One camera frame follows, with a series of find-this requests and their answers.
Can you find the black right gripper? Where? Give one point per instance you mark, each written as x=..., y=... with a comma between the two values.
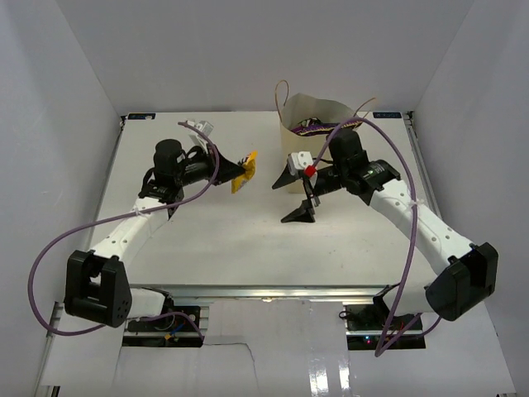
x=305, y=212

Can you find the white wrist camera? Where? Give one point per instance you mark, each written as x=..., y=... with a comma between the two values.
x=300, y=165
x=199, y=133

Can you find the blue table label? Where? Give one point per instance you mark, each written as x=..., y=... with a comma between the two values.
x=140, y=116
x=387, y=115

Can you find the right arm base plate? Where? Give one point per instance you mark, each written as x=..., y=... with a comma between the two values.
x=364, y=326

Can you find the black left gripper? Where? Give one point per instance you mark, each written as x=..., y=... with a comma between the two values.
x=226, y=169

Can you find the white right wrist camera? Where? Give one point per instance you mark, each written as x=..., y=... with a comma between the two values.
x=300, y=165

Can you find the left blue table label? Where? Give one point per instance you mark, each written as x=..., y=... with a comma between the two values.
x=140, y=116

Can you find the dark purple nut snack bag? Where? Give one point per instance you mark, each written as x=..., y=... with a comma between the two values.
x=313, y=127

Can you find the right blue table label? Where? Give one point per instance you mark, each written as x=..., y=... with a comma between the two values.
x=387, y=115

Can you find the aluminium front rail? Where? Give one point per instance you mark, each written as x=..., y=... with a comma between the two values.
x=267, y=292

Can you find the yellow M&M's packet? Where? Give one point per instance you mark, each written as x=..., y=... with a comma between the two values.
x=248, y=164

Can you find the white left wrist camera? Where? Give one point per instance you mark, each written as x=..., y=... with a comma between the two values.
x=199, y=133

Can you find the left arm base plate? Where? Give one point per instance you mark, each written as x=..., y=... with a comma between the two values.
x=169, y=325

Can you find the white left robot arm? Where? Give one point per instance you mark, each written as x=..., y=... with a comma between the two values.
x=97, y=288

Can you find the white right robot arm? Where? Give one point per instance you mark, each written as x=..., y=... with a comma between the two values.
x=465, y=272

